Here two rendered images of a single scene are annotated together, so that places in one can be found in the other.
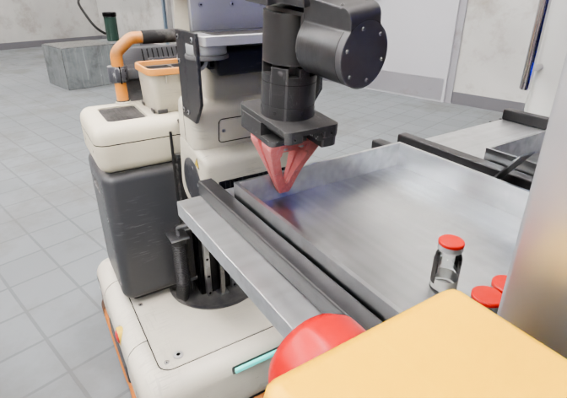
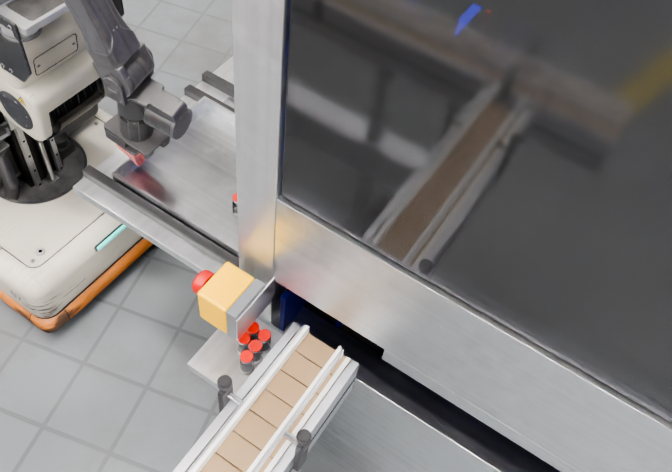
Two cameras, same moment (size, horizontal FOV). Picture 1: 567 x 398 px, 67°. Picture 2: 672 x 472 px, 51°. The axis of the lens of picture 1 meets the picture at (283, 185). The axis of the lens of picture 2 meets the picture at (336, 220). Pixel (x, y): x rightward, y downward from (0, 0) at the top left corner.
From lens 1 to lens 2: 0.93 m
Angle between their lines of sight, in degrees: 36
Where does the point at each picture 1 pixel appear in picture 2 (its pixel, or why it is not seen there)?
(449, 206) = not seen: hidden behind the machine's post
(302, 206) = (155, 171)
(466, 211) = not seen: hidden behind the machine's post
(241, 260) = (137, 222)
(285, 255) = (163, 219)
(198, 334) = (49, 228)
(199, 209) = (92, 190)
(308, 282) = (178, 231)
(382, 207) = (203, 159)
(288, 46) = (136, 113)
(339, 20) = (168, 117)
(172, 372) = (43, 267)
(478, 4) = not seen: outside the picture
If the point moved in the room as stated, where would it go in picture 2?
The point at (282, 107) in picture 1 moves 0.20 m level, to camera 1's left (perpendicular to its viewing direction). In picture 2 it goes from (137, 136) to (16, 165)
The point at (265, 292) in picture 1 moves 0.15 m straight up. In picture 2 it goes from (158, 238) to (148, 184)
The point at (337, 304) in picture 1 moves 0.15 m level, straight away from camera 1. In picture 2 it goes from (194, 240) to (182, 176)
